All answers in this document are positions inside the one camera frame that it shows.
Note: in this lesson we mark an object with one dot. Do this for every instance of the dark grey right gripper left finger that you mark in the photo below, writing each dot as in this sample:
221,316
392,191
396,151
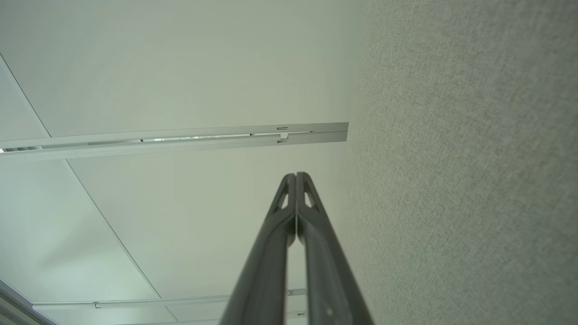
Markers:
262,271

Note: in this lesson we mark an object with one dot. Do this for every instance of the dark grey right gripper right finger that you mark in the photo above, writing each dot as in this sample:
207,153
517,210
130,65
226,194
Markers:
329,280

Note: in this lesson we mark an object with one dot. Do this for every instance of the thin grey partition top rail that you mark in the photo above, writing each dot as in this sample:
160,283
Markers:
135,301

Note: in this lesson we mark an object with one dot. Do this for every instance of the long grey partition top rail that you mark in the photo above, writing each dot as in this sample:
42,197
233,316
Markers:
316,135

